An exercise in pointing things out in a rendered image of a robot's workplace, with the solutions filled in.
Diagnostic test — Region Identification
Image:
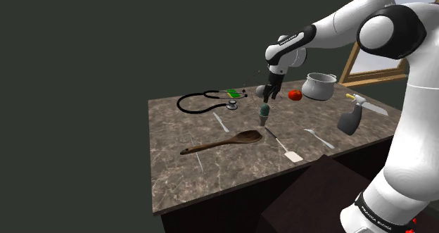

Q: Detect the black stethoscope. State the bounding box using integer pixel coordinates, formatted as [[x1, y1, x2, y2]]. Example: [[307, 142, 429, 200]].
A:
[[176, 89, 248, 115]]

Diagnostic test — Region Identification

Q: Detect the thin silver skewer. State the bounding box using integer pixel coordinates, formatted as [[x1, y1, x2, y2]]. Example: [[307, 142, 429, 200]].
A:
[[189, 137, 205, 175]]

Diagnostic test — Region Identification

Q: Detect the silver table knife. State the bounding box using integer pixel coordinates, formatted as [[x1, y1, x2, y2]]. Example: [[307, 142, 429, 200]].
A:
[[212, 112, 230, 134]]

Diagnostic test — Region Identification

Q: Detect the silver fork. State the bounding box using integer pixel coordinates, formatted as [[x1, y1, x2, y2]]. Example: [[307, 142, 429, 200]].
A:
[[303, 128, 336, 150]]

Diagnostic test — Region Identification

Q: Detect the yellow-handled kitchen knife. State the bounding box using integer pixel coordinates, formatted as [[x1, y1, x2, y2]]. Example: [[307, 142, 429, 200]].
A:
[[345, 93, 390, 117]]

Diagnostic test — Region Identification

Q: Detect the wooden framed window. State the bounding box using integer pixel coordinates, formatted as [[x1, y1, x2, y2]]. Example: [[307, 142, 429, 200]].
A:
[[337, 0, 439, 88]]

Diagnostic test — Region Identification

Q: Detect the white cooking pot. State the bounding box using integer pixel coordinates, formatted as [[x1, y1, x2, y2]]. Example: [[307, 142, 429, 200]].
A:
[[300, 72, 338, 101]]

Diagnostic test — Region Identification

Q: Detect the green and grey cone-shaped thing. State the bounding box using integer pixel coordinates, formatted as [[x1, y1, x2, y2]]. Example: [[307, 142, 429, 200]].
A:
[[258, 103, 271, 127]]

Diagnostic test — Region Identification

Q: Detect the red tomato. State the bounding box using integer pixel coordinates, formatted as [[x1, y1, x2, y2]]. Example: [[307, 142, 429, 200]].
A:
[[287, 89, 304, 102]]

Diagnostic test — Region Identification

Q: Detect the grey spray bottle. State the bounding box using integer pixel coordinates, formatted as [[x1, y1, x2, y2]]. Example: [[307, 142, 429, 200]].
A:
[[336, 93, 367, 137]]

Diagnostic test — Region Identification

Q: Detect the brown wooden spoon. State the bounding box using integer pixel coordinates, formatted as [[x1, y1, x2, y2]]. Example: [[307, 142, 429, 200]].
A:
[[179, 130, 264, 156]]

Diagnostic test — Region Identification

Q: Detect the white spatula with black handle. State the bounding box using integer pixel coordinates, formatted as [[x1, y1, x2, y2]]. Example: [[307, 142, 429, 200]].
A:
[[264, 127, 305, 164]]

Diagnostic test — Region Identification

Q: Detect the dark table with marble top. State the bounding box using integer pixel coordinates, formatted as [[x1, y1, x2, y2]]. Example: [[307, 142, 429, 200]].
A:
[[147, 79, 403, 233]]

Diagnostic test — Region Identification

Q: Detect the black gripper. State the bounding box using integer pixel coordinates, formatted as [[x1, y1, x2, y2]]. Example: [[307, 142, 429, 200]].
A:
[[262, 70, 285, 103]]

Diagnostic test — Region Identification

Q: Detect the dark robot stand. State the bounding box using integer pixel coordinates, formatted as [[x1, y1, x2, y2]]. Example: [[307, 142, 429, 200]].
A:
[[255, 154, 439, 233]]

